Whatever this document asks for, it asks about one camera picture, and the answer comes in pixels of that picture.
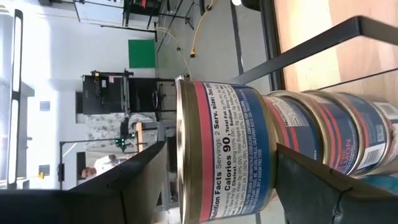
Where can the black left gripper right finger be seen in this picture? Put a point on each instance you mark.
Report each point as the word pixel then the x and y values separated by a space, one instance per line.
pixel 311 193

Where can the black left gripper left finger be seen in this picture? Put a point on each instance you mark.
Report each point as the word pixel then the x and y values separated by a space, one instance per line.
pixel 140 186

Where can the pink salmon can gold lid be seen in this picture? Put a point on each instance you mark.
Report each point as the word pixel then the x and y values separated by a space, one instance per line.
pixel 339 133
pixel 295 130
pixel 376 130
pixel 224 149

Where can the black background robot arm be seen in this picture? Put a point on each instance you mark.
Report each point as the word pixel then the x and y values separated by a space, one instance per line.
pixel 124 133

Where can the person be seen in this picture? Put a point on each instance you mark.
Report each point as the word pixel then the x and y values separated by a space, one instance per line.
pixel 105 161

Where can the patterned curtain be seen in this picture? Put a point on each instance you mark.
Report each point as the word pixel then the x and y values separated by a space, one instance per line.
pixel 102 130

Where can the black equipment rack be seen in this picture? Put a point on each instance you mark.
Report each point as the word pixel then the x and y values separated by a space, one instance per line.
pixel 102 93

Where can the green panel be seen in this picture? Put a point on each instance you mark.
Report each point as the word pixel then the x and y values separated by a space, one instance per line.
pixel 141 54

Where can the white pole round base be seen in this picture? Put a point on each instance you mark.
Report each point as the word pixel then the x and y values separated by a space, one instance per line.
pixel 236 2

